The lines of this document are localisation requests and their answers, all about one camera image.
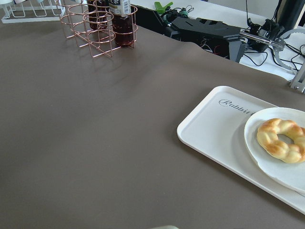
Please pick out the cream serving tray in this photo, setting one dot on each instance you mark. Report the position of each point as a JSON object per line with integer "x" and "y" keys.
{"x": 223, "y": 127}

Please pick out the black water bottle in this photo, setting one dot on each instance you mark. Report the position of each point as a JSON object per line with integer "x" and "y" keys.
{"x": 290, "y": 13}

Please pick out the tea bottle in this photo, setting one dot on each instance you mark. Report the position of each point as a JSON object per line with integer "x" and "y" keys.
{"x": 122, "y": 22}
{"x": 97, "y": 15}

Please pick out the white plate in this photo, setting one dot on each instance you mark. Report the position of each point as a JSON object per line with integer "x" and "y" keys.
{"x": 289, "y": 175}

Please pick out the braided ring donut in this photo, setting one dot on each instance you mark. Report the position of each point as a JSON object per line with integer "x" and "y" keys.
{"x": 282, "y": 139}

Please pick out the green handled reach grabber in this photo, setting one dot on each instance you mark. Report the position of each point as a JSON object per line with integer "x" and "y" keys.
{"x": 258, "y": 38}

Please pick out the tea bottle near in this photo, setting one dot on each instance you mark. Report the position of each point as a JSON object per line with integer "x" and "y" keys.
{"x": 97, "y": 15}

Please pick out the black device stand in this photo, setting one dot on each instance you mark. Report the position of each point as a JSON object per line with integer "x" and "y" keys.
{"x": 213, "y": 36}

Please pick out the aluminium frame post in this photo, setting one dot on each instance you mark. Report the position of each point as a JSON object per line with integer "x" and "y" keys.
{"x": 298, "y": 83}

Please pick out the white cup rack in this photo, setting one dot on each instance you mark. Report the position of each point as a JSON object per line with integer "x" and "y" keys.
{"x": 19, "y": 11}

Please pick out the copper wire bottle rack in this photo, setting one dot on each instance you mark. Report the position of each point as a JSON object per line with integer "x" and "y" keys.
{"x": 75, "y": 25}

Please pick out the tea bottle far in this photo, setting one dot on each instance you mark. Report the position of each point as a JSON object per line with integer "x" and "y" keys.
{"x": 122, "y": 22}

